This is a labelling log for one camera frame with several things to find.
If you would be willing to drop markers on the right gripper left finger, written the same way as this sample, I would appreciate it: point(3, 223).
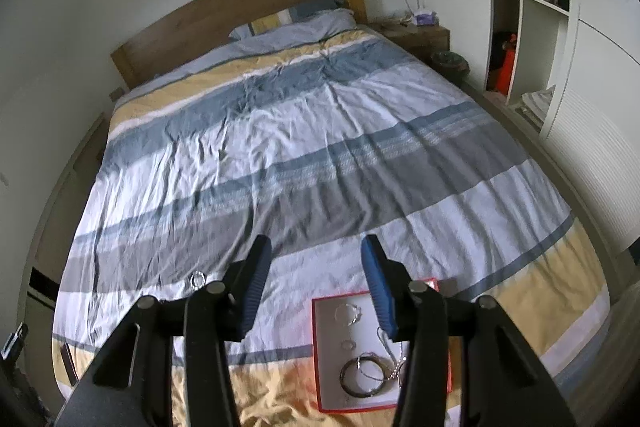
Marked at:
point(128, 382)

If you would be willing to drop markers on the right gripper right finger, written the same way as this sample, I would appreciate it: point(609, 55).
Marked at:
point(503, 382)

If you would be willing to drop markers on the red jewelry box tray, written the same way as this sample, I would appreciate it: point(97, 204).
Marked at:
point(333, 345)

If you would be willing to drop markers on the dark olive bangle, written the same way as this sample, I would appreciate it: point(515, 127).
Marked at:
point(355, 385)

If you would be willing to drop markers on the thin gold wire bangle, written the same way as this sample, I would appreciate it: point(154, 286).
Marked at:
point(376, 368)

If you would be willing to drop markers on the green stone pendant charm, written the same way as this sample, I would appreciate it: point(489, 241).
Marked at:
point(347, 314)

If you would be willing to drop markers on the far twisted silver hoop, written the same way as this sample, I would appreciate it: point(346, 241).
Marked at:
point(197, 280)

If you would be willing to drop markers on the striped duvet cover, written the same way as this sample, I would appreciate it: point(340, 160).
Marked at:
point(317, 142)

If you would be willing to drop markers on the wooden nightstand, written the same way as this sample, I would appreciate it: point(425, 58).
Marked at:
point(420, 41)

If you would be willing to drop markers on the wooden headboard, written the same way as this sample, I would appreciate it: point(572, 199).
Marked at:
point(193, 30)

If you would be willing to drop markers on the purple tissue box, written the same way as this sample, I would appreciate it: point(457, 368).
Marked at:
point(422, 18)

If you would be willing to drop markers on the white wardrobe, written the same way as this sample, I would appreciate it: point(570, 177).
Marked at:
point(585, 53)

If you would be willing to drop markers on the grey pillow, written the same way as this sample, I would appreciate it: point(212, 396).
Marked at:
point(314, 15)

